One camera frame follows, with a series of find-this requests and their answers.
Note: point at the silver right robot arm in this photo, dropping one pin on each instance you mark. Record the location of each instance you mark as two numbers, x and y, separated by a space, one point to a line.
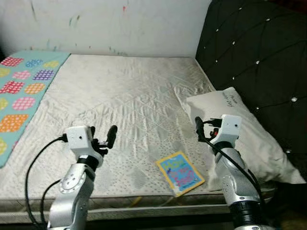
237 187

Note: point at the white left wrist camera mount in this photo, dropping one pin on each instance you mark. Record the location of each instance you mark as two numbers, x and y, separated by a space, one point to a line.
79 139

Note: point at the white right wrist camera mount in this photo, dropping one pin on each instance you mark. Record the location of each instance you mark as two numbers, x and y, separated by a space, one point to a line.
230 128

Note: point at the dark tufted headboard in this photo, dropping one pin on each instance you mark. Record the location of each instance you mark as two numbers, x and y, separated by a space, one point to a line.
259 52

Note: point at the white pillow with tree print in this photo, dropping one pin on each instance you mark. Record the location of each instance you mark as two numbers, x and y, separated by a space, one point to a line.
259 139

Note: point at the blue yellow-edged children's book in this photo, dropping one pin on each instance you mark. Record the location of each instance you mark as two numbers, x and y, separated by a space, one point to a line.
180 173

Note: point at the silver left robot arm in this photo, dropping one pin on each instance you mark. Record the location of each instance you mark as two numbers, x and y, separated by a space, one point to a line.
72 196

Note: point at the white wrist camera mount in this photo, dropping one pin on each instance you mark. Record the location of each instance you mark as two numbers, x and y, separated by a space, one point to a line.
230 128
79 139

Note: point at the white quilted mattress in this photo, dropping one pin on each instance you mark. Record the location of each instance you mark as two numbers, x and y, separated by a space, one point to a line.
120 105

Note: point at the teal mat with colourful shapes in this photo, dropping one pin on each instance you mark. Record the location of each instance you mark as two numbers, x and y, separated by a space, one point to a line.
24 91

